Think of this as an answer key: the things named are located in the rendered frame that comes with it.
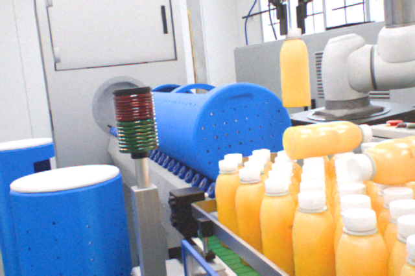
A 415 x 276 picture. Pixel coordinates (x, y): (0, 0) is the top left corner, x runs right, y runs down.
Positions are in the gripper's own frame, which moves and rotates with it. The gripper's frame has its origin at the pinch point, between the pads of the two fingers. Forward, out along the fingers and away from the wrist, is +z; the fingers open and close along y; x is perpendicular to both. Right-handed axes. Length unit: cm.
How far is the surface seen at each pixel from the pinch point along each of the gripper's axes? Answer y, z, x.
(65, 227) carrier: 54, 46, -17
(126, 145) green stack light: 45, 24, 32
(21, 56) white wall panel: 77, -51, -516
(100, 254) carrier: 47, 54, -18
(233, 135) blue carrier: 10.4, 27.0, -16.4
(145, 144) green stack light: 43, 24, 33
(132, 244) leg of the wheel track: 10, 103, -214
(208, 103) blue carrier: 16.7, 18.1, -15.9
